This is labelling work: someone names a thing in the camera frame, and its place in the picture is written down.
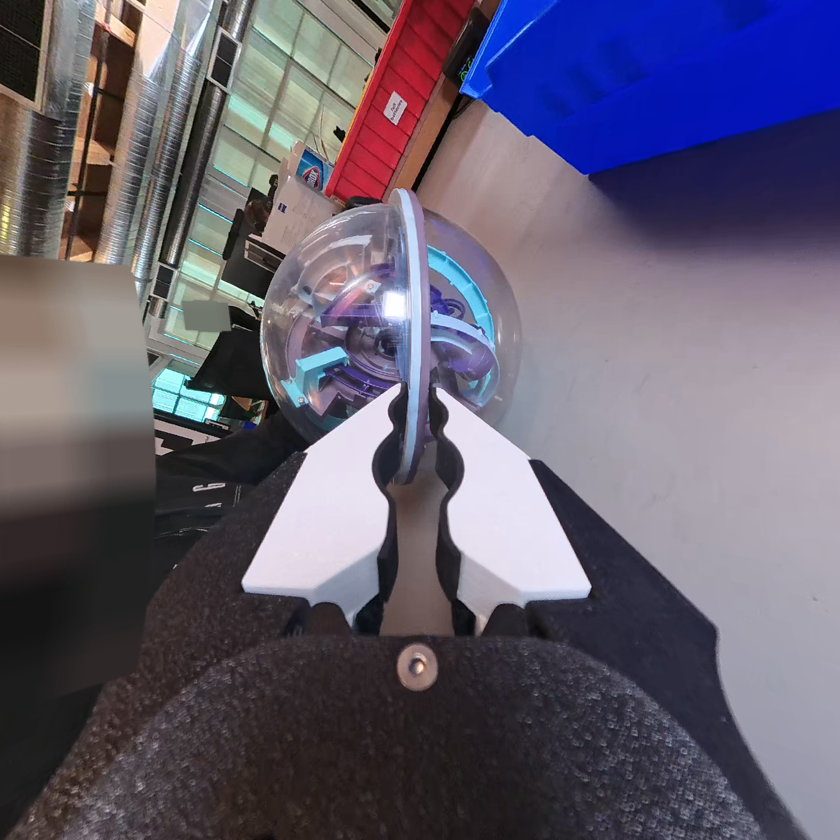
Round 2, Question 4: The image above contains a clear maze ball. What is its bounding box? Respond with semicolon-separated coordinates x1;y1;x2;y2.
260;188;524;485

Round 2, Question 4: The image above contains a printed marker tag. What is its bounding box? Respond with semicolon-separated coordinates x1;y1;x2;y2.
153;416;231;455

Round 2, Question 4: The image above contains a white carton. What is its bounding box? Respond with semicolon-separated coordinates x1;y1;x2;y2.
262;177;345;253

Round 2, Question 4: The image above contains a black electronic device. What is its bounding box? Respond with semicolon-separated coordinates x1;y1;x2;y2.
443;7;490;83

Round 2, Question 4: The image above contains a blue plastic bin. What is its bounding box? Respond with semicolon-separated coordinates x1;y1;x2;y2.
459;0;840;175

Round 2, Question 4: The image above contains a white wipes tub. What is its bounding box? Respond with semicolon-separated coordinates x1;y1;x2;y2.
293;147;329;191

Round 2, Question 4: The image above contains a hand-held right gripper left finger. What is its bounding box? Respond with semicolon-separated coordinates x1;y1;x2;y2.
241;385;409;626

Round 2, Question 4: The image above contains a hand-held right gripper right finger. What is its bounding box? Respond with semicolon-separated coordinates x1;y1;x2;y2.
430;386;593;635

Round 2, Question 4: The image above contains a red plastic bin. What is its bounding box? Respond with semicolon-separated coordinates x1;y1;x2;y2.
325;0;475;206

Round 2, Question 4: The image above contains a silver air duct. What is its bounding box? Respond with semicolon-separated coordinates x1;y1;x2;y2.
95;0;227;263
0;98;89;260

